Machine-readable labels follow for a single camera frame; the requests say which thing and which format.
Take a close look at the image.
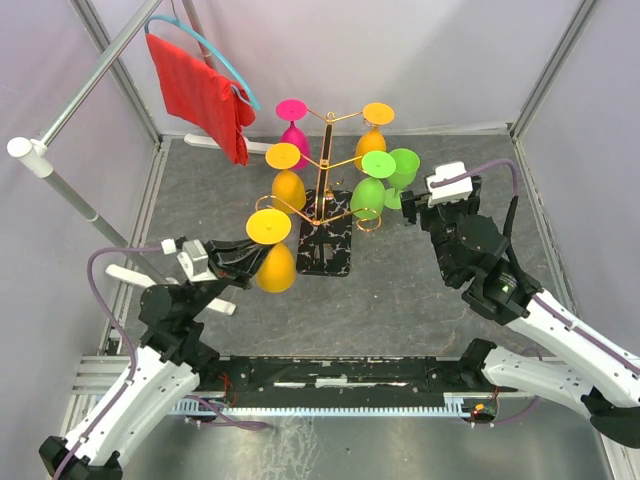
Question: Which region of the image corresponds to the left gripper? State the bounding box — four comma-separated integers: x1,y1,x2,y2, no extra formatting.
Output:
185,231,279,319

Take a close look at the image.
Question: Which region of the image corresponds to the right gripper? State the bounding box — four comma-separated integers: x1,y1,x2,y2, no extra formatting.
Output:
398,188,480,283

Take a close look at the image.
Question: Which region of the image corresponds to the orange wine glass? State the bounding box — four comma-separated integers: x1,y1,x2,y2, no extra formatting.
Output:
246,208,296,294
265,142,306,214
355,102,395,157

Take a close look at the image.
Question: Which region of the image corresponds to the green wine glass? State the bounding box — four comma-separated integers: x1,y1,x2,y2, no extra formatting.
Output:
350,151,396,220
384,148,421,210

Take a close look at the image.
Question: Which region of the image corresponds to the green wine glass front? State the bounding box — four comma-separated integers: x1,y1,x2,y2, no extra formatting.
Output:
350,151,396,220

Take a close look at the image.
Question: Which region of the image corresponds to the orange wine glass front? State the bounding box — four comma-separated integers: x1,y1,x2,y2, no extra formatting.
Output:
355,102,395,157

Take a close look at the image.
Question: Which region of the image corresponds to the pink wine glass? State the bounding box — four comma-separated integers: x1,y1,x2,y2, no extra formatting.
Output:
276,98,311,171

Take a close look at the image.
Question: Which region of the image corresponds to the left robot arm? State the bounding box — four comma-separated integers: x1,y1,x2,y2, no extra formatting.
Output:
39,237,272,479

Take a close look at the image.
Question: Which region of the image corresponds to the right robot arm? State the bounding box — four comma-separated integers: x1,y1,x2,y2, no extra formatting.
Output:
401,176,639,449

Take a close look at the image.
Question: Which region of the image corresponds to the red cloth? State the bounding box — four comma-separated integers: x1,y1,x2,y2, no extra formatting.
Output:
145,33,256,165

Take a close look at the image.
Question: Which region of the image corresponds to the white clothes stand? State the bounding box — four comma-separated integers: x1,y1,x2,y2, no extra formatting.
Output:
1,1,266,323

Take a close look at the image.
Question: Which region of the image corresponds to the blue clothes hanger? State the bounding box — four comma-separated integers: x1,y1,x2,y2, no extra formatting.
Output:
142,0,264,112

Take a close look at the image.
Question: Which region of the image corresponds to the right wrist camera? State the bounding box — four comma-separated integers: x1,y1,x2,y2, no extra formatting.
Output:
425,161,473,208

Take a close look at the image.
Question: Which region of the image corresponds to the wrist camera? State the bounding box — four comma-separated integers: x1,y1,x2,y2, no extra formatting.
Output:
425,161,473,208
161,238,216,282

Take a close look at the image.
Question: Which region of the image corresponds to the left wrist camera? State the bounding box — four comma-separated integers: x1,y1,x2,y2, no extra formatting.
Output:
161,238,216,282

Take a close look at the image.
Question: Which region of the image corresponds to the gold wire glass rack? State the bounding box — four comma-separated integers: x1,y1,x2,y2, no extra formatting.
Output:
260,111,383,278

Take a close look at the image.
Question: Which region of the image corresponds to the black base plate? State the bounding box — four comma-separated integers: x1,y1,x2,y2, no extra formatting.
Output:
188,356,496,400

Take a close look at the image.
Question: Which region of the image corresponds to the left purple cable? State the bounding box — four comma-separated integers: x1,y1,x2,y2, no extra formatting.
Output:
52,243,274,480

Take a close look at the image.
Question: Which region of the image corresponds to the purple cable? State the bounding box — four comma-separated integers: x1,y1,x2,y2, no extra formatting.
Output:
429,158,640,429
52,243,274,480

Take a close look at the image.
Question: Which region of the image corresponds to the white slotted cable duct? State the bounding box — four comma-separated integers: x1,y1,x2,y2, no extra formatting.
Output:
169,385,492,418

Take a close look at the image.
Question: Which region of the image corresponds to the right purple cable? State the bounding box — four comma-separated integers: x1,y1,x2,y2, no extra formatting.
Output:
429,158,640,429

